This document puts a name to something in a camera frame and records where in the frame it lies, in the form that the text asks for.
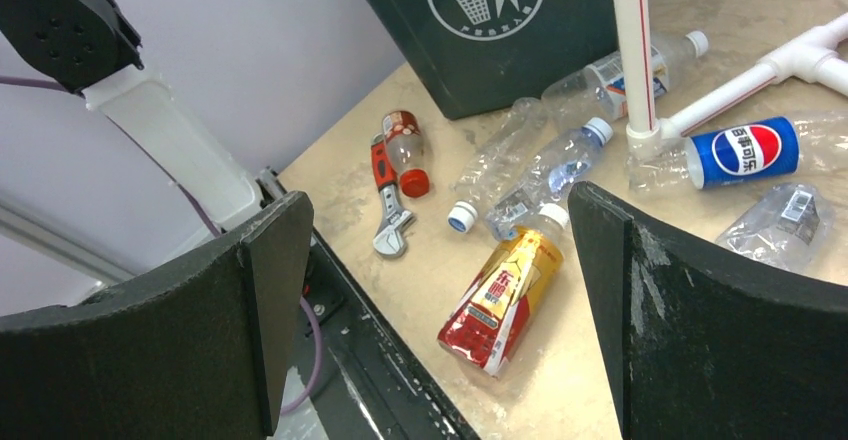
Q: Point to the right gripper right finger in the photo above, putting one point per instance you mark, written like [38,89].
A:
[701,343]

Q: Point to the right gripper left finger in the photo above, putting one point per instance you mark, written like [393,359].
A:
[197,348]

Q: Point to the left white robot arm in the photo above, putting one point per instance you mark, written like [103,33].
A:
[89,49]

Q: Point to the clear bottle near bin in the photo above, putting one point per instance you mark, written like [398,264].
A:
[598,90]

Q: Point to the dark green trash bin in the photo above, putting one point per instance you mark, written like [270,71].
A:
[477,56]

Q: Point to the blue label water bottle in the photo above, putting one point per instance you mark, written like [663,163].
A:
[786,229]

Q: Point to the yellow red tea bottle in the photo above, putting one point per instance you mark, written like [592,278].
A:
[491,317]

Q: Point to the small pepsi bottle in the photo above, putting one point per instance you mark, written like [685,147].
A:
[805,143]

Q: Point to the clear bottle white cap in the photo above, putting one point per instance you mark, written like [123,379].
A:
[550,175]

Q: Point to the crushed clear bottle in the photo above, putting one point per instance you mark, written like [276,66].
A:
[496,164]

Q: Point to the red cap tea bottle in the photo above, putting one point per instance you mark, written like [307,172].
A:
[405,147]

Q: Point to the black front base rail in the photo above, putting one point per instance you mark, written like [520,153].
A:
[363,380]

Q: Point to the red handle adjustable wrench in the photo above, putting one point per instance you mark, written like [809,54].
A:
[388,241]

